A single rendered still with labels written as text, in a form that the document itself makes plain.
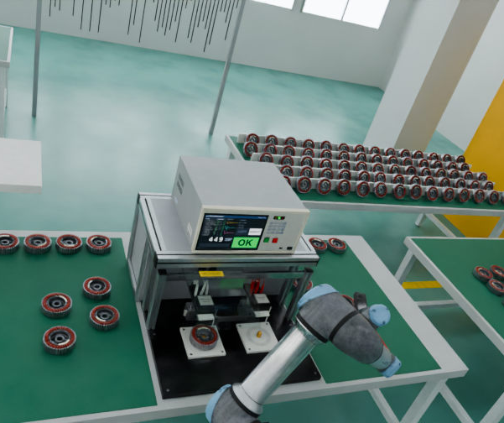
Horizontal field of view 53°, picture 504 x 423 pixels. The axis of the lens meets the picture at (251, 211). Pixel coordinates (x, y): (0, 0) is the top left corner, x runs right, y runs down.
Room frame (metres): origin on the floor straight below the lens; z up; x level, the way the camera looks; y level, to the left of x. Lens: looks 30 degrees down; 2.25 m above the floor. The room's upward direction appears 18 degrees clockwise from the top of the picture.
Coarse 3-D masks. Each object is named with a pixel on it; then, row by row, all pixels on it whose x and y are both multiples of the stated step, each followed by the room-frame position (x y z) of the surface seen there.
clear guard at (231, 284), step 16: (192, 272) 1.47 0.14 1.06; (224, 272) 1.53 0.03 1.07; (240, 272) 1.56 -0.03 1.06; (192, 288) 1.38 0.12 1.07; (208, 288) 1.41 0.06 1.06; (224, 288) 1.44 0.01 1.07; (240, 288) 1.46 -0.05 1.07; (208, 304) 1.33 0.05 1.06; (224, 304) 1.35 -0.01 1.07; (240, 304) 1.38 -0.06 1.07; (256, 304) 1.41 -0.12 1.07; (208, 320) 1.29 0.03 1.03; (256, 320) 1.37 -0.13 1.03
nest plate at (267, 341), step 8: (248, 328) 1.58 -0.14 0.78; (256, 328) 1.59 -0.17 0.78; (264, 328) 1.61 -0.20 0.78; (240, 336) 1.53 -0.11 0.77; (248, 336) 1.54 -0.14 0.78; (256, 336) 1.55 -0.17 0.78; (264, 336) 1.57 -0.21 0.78; (272, 336) 1.58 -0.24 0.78; (248, 344) 1.49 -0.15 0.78; (256, 344) 1.50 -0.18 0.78; (264, 344) 1.52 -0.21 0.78; (272, 344) 1.53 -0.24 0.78; (248, 352) 1.46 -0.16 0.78; (256, 352) 1.47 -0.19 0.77
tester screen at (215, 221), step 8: (208, 216) 1.52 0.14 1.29; (216, 216) 1.54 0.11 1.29; (224, 216) 1.55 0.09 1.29; (232, 216) 1.57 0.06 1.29; (240, 216) 1.58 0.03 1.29; (208, 224) 1.53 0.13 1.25; (216, 224) 1.54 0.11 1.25; (224, 224) 1.56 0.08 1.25; (232, 224) 1.57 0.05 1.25; (240, 224) 1.59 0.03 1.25; (248, 224) 1.60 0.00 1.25; (256, 224) 1.62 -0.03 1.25; (200, 232) 1.52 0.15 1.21; (208, 232) 1.53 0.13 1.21; (216, 232) 1.55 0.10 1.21; (224, 232) 1.56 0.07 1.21; (232, 232) 1.58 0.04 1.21; (200, 240) 1.52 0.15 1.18; (224, 240) 1.57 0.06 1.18; (232, 240) 1.58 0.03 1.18; (248, 248) 1.62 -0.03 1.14
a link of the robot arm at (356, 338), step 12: (348, 324) 1.07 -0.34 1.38; (360, 324) 1.08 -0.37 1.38; (336, 336) 1.06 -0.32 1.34; (348, 336) 1.05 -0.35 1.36; (360, 336) 1.05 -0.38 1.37; (372, 336) 1.08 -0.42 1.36; (348, 348) 1.04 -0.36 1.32; (360, 348) 1.04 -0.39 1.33; (372, 348) 1.06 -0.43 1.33; (384, 348) 1.19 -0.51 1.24; (360, 360) 1.06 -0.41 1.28; (372, 360) 1.07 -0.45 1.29; (384, 360) 1.19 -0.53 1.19; (396, 360) 1.29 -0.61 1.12; (384, 372) 1.26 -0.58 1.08
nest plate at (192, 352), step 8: (184, 328) 1.47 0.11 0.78; (184, 336) 1.43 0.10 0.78; (184, 344) 1.39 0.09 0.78; (192, 344) 1.40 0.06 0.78; (216, 344) 1.44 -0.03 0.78; (192, 352) 1.36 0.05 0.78; (200, 352) 1.37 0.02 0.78; (208, 352) 1.39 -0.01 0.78; (216, 352) 1.40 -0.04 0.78; (224, 352) 1.41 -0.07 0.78
